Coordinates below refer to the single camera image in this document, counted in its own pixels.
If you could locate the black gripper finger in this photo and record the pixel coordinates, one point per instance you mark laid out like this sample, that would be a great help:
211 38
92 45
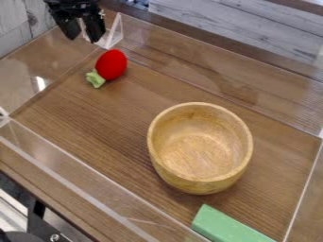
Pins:
95 30
68 24

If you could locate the clear acrylic tray wall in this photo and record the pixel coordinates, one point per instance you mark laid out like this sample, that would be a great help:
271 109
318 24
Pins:
106 211

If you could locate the wooden bowl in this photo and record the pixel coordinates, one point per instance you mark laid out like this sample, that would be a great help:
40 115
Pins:
201 147

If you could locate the clear acrylic corner bracket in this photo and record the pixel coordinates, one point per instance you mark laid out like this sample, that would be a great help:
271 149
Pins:
114 34

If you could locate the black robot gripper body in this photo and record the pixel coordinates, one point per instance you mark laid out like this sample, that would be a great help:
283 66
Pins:
66 9

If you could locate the red plush strawberry toy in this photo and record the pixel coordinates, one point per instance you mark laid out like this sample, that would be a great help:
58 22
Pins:
110 67

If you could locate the green rectangular block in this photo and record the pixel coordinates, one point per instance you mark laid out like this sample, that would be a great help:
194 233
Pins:
221 228

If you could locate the black table leg bracket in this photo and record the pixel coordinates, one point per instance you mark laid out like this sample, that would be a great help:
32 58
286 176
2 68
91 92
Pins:
40 228

